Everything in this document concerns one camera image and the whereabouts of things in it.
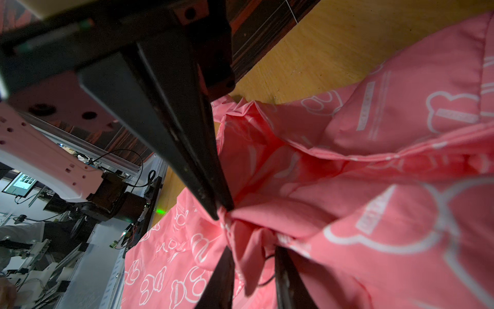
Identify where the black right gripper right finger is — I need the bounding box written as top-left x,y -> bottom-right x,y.
275,247 -> 317,309

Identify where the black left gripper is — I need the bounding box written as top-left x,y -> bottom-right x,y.
1,1 -> 235,220

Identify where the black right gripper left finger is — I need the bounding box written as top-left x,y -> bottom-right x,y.
195,247 -> 235,309

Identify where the pink printed jacket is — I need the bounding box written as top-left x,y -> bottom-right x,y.
121,12 -> 493,308

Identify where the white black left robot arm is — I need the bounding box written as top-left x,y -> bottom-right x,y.
1,1 -> 235,221

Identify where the aluminium front rail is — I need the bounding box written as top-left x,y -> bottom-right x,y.
53,154 -> 169,309

